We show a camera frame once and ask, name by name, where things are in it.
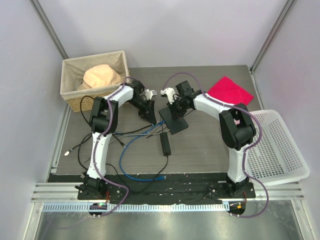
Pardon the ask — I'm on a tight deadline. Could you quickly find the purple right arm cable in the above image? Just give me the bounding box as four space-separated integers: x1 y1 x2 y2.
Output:
161 71 270 219

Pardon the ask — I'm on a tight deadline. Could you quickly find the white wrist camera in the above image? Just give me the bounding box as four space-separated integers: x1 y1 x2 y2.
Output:
144 89 157 100
160 87 176 105

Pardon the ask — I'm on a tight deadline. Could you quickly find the short blue ethernet cable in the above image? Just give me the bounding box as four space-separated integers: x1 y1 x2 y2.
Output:
143 119 166 135

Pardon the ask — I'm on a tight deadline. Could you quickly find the black power adapter brick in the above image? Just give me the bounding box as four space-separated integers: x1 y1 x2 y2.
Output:
160 132 171 157

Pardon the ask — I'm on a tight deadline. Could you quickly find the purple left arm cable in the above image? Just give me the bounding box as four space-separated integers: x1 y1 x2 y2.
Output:
91 76 141 218

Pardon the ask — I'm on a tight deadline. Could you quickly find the peach cloth hat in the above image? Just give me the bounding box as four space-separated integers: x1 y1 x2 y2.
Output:
77 64 126 91

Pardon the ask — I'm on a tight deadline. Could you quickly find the grey ethernet cable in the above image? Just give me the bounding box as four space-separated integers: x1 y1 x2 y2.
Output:
84 128 168 162

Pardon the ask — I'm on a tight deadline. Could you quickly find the black power adapter cord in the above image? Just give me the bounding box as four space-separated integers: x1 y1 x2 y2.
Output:
77 109 198 194

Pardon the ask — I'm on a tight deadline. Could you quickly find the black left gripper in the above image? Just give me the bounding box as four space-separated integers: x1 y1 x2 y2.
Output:
128 97 157 124

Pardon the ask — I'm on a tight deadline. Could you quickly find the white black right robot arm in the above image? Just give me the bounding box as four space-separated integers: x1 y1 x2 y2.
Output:
160 81 257 198

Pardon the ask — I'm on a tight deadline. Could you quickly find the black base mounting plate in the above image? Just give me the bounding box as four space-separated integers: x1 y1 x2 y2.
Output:
75 173 256 205

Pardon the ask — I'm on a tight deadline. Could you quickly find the red folded cloth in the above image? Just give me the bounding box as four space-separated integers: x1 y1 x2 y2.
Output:
207 76 254 106

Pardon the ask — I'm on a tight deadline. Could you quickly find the black ethernet cable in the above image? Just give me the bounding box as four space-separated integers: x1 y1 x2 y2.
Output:
64 95 126 157

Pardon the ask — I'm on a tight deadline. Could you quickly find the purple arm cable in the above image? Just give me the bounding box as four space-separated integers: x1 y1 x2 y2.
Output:
161 71 270 219
91 76 141 218

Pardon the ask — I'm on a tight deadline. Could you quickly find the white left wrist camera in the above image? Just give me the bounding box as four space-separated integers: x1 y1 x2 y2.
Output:
144 89 157 100

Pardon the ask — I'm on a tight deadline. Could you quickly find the wicker basket with liner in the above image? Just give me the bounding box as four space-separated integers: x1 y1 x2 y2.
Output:
60 50 130 113

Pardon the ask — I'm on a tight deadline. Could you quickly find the white slotted cable duct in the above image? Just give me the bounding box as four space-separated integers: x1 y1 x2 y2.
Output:
42 201 230 213

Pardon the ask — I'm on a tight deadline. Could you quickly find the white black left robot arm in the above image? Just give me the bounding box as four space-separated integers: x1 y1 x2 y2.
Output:
83 79 157 200

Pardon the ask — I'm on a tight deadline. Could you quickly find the long blue ethernet cable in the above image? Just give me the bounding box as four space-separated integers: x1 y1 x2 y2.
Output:
119 121 167 181

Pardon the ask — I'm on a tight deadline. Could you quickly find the white perforated plastic basket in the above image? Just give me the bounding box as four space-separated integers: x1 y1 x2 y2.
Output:
245 110 310 186

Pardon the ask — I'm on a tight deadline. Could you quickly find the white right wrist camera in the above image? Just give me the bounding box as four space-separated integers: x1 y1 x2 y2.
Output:
160 87 176 105

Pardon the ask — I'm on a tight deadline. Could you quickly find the black network switch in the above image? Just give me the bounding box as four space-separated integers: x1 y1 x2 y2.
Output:
158 107 189 135

